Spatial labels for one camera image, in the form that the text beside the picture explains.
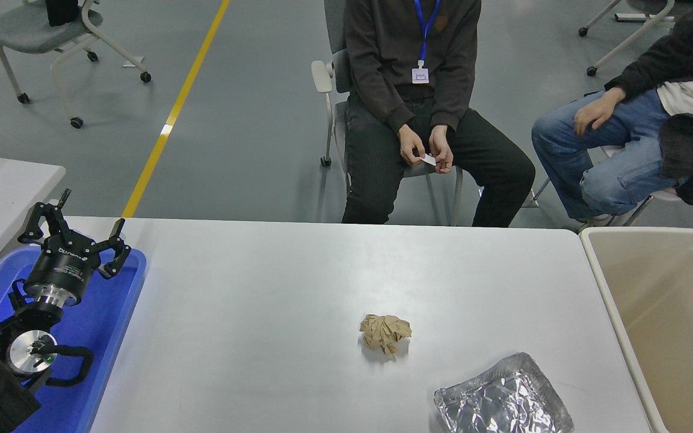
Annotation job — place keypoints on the grey office chair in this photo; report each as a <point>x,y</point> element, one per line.
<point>321,75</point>

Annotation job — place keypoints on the crumpled tan paper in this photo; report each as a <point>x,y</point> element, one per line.
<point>385,335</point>

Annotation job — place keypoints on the grey wheeled chair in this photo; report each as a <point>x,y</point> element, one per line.
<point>27,30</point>
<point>647,5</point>

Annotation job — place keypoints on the person's right hand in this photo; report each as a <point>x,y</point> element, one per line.
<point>599,111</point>
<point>411,147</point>

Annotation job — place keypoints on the small white card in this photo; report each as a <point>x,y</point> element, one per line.
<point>428,159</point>

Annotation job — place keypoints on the person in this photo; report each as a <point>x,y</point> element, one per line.
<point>683,132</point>
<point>382,48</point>

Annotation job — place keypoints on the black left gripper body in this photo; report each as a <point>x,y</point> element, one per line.
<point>61,267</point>

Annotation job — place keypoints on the person's left hand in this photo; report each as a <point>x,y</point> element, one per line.
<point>443,150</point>

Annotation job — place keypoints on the pale metal-legged chair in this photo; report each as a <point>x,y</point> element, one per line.
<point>665,195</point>

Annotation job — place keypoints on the black bag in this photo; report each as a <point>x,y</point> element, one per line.
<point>61,12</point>

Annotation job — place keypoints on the foil tray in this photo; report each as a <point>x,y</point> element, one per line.
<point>503,400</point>

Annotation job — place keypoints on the large pale bin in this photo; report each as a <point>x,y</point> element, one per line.
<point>653,313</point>

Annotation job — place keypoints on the blue plastic tray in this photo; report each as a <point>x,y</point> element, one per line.
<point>100,325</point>

